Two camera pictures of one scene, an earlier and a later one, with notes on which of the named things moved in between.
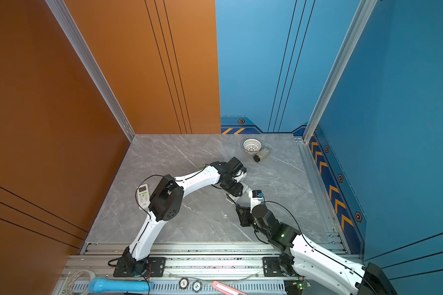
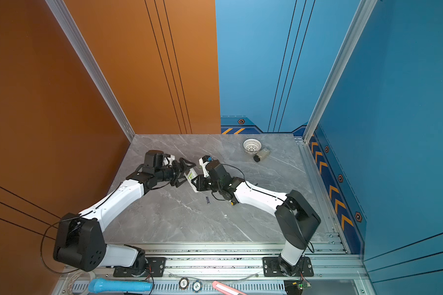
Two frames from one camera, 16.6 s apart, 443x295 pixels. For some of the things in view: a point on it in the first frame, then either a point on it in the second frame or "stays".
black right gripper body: (249, 219) -> (210, 185)
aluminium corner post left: (63, 16) stays
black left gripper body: (234, 187) -> (168, 174)
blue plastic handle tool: (98, 285) stays
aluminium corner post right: (363, 11) stays
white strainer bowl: (252, 145) stays
